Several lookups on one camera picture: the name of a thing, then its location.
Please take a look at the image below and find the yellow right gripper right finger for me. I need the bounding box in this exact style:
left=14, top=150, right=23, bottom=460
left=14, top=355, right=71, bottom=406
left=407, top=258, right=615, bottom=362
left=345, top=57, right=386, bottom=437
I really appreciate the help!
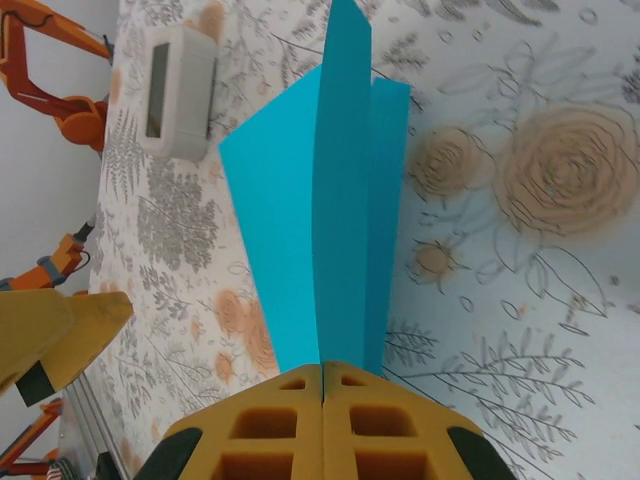
left=322, top=360, right=516, bottom=480

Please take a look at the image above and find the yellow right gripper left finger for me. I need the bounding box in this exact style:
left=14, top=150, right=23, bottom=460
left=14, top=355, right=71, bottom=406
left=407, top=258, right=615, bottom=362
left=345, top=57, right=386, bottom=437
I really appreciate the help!
left=139, top=363, right=324, bottom=480

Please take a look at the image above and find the turquoise cloth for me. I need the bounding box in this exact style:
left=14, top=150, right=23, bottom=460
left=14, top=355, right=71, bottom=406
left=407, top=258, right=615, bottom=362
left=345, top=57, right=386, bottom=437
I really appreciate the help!
left=218, top=0, right=412, bottom=386

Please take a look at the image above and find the floral patterned table mat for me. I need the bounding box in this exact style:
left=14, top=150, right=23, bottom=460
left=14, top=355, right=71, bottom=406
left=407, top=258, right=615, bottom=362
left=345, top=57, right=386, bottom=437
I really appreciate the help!
left=87, top=0, right=640, bottom=480

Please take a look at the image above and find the small white digital timer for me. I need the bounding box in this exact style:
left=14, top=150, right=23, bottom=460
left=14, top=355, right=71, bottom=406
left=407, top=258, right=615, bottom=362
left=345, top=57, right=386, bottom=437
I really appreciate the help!
left=137, top=24, right=219, bottom=162

